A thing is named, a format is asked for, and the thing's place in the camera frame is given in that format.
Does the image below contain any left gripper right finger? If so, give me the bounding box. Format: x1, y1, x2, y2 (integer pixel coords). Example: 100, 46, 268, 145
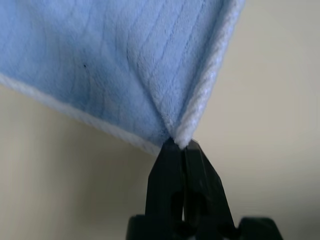
183, 140, 238, 226

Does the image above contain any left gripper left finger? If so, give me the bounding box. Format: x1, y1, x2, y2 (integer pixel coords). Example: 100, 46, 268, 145
144, 136, 187, 224

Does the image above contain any light blue terry towel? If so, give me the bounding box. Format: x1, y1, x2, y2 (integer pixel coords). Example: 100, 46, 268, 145
0, 0, 247, 157

